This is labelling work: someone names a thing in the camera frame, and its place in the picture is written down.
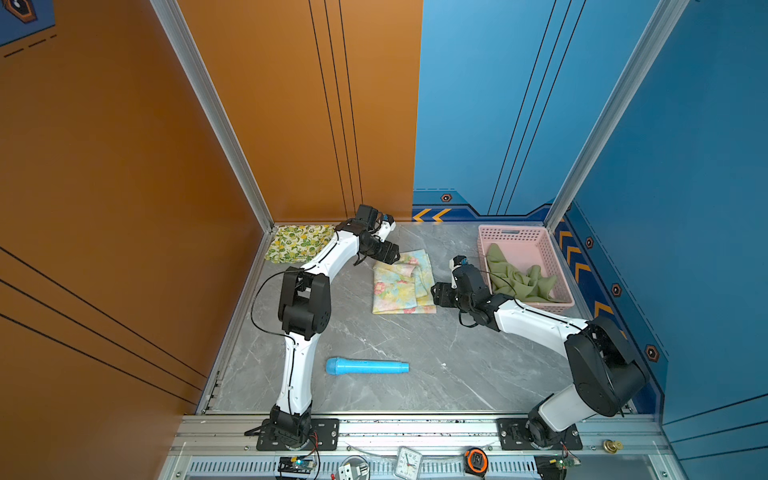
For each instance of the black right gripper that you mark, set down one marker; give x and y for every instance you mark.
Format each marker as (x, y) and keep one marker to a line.
(441, 292)

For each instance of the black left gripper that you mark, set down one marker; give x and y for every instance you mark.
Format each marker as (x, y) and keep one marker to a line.
(387, 253)

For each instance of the pastel floral skirt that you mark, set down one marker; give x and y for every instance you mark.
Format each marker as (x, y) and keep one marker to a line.
(404, 287)

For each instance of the lemon print skirt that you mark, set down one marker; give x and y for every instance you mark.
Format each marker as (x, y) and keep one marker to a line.
(298, 243)

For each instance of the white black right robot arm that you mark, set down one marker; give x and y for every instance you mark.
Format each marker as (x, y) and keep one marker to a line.
(606, 371)

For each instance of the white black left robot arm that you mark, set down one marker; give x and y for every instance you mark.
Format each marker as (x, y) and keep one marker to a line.
(304, 312)

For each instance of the olive green ruffled skirt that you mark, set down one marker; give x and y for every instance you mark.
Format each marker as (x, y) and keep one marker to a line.
(505, 278)

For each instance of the pink perforated plastic basket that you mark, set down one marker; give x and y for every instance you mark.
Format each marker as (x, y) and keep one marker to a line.
(525, 247)

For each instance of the blue toy microphone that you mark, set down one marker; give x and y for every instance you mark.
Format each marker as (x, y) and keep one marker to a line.
(341, 366)

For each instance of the orange black tape measure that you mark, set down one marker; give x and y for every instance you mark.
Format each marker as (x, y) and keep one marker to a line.
(475, 462)

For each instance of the small white clock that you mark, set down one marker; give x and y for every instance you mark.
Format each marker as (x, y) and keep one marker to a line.
(408, 464)

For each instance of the right circuit board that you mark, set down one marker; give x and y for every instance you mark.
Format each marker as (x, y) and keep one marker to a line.
(555, 468)

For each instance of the white power plug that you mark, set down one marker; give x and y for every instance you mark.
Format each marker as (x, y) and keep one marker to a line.
(354, 468)

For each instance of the brass round knob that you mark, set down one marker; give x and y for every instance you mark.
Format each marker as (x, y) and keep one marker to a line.
(612, 446)

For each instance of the green circuit board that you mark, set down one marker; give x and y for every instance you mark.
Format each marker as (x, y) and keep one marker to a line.
(296, 467)

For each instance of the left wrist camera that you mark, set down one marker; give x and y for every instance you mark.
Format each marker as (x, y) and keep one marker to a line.
(379, 224)

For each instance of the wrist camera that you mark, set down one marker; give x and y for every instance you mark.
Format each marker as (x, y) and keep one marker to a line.
(461, 264)
(379, 224)

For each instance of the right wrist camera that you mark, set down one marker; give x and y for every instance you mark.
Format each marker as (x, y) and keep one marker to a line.
(461, 264)

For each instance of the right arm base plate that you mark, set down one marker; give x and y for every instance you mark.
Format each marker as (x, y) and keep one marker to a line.
(517, 433)

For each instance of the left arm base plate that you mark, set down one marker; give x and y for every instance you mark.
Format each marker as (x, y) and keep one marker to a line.
(320, 433)

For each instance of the aluminium front rail frame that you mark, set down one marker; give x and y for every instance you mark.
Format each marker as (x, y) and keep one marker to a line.
(215, 447)

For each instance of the aluminium corner post left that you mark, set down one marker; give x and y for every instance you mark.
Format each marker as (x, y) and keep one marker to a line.
(176, 29)

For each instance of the aluminium corner post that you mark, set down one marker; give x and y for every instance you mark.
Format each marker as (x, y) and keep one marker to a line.
(665, 17)
(176, 29)

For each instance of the aluminium corner post right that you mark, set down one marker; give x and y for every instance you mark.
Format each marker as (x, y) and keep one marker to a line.
(665, 17)

